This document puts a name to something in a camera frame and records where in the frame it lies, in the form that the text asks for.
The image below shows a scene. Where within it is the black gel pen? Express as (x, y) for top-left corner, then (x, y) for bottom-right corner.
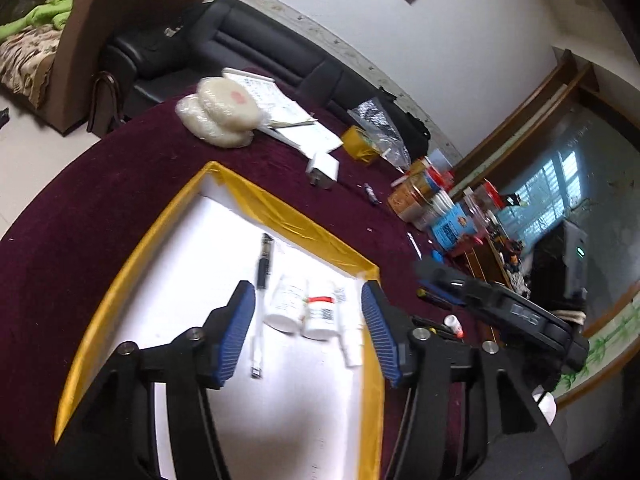
(256, 232), (274, 291)

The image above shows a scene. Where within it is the white charger adapter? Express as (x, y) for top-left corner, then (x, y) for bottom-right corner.
(305, 152), (341, 191)

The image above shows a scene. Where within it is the black leather sofa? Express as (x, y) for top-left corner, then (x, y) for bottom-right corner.
(102, 0), (432, 162)

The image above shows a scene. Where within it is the blue label plastic jar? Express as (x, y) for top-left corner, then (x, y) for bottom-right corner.
(429, 202), (481, 252)

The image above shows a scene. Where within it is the clear plastic bag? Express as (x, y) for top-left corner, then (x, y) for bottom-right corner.
(346, 97), (414, 171)

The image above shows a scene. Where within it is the white paper booklet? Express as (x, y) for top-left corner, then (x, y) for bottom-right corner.
(221, 66), (346, 156)

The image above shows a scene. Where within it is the round white rice cake pack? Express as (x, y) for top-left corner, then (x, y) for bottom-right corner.
(196, 76), (264, 133)
(175, 94), (254, 149)

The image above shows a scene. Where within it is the white pill bottle red label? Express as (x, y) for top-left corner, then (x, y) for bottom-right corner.
(301, 280), (337, 342)

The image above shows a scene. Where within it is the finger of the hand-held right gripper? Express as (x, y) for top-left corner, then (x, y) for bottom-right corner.
(416, 259), (472, 312)

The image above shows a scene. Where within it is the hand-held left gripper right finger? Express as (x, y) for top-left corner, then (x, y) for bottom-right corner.
(361, 281), (571, 480)

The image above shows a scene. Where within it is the white spray bottle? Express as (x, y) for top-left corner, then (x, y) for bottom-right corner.
(336, 285), (366, 368)

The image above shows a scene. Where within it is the green cloth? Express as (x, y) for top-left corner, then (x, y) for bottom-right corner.
(0, 0), (76, 44)

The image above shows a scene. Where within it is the yellow taped white box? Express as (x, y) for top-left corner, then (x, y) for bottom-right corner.
(54, 161), (386, 480)

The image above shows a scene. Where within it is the brown armchair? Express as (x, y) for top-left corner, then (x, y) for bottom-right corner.
(0, 0), (214, 137)

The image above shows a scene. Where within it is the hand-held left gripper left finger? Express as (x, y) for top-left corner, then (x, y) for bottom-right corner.
(50, 281), (257, 480)

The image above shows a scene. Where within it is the orange label plastic jar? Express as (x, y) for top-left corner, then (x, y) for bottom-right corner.
(387, 162), (446, 226)

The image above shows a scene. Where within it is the black box device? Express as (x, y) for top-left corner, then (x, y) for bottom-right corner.
(530, 219), (590, 311)

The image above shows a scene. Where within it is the wooden cabinet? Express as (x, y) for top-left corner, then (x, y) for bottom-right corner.
(450, 49), (640, 411)

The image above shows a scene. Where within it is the yellow tape roll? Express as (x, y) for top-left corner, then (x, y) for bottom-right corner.
(341, 125), (386, 167)

